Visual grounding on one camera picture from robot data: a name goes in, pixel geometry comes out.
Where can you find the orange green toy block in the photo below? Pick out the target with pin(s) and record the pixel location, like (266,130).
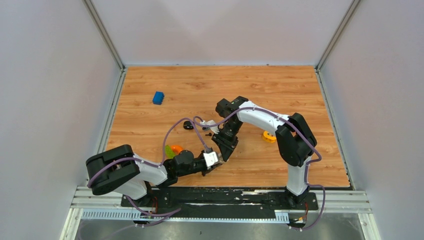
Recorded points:
(172,150)

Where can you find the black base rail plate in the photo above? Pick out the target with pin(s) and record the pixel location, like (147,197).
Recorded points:
(225,202)

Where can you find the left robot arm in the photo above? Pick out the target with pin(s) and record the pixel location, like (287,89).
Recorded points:
(122,171)

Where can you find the blue toy block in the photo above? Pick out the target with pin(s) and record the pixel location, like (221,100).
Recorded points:
(158,98)

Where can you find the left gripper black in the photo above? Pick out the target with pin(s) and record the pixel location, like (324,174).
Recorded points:
(206,170)

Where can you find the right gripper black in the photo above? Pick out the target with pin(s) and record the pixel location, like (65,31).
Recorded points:
(226,146)

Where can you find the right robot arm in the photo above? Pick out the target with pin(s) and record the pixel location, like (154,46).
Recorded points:
(295,140)

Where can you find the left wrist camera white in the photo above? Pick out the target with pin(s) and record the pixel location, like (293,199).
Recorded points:
(211,158)

